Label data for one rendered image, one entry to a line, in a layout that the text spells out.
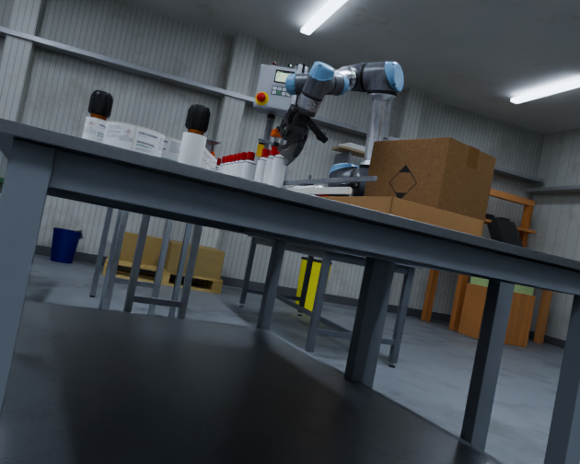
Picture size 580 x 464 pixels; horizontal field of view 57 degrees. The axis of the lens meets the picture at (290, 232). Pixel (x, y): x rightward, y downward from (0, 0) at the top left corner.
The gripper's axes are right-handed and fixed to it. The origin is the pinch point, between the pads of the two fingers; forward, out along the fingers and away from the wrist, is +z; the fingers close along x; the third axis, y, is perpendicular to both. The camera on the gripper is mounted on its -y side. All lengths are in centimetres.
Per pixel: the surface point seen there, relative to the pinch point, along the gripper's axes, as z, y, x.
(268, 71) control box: -16, -2, -58
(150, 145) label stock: 10.2, 45.5, -9.0
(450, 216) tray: -27, -3, 78
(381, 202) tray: -25, 13, 75
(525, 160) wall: 78, -671, -526
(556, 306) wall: 235, -688, -324
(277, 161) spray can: 2.8, 1.6, -5.6
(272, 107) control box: -3.9, -5.7, -48.4
